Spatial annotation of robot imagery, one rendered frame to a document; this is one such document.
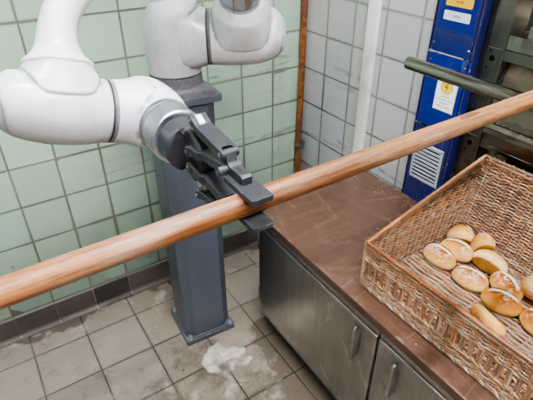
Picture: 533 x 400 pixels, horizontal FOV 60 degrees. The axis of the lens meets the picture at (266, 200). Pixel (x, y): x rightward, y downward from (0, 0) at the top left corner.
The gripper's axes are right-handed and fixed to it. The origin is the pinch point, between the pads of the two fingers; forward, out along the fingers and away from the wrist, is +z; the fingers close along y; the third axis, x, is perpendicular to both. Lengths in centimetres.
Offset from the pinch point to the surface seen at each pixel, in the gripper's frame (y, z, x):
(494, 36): 2, -36, -100
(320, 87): 38, -108, -99
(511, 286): 54, 1, -78
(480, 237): 50, -14, -84
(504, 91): 1, -7, -63
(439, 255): 54, -18, -73
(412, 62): 1, -31, -62
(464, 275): 55, -9, -72
